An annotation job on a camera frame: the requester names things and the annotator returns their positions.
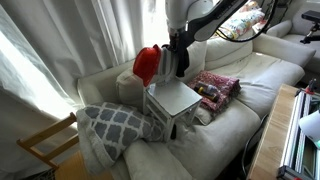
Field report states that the cream sofa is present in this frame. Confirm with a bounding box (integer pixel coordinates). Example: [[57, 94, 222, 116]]
[[76, 25, 317, 180]]

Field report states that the white curtain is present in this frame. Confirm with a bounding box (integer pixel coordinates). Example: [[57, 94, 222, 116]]
[[0, 0, 162, 180]]

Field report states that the red patterned folded cloth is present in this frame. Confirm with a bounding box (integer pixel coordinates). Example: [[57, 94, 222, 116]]
[[187, 70, 241, 114]]

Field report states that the floral yellow folded blanket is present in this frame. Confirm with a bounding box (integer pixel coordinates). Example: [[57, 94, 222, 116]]
[[215, 0, 265, 39]]

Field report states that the grey white patterned pillow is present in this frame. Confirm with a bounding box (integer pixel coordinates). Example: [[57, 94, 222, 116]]
[[76, 102, 164, 173]]

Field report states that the grey armchair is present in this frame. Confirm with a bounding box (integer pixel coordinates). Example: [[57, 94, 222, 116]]
[[267, 1, 320, 75]]

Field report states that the small white wooden chair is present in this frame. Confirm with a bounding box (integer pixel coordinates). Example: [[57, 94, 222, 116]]
[[143, 47, 202, 142]]

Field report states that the white lamp shade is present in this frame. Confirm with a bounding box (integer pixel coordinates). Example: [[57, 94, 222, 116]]
[[299, 110, 320, 149]]

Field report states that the red sequin hat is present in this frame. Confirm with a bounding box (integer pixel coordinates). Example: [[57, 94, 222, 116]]
[[133, 44, 161, 87]]

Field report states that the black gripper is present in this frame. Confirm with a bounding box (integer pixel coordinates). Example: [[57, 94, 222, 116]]
[[168, 28, 194, 51]]

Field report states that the wooden side table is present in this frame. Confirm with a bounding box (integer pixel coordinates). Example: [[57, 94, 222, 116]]
[[247, 84, 297, 180]]

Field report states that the yellow black bottle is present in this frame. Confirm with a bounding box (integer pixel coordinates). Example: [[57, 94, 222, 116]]
[[194, 82, 219, 103]]

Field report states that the black camera on stand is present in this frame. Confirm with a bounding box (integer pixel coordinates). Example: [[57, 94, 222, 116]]
[[299, 9, 320, 45]]

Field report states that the cream cushion behind chair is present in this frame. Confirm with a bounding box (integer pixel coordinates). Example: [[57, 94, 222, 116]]
[[116, 68, 143, 109]]

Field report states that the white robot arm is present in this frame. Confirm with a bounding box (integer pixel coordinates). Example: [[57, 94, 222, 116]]
[[165, 0, 246, 51]]

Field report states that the black hat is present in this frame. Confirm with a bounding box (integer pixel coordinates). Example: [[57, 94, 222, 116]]
[[162, 44, 190, 78]]

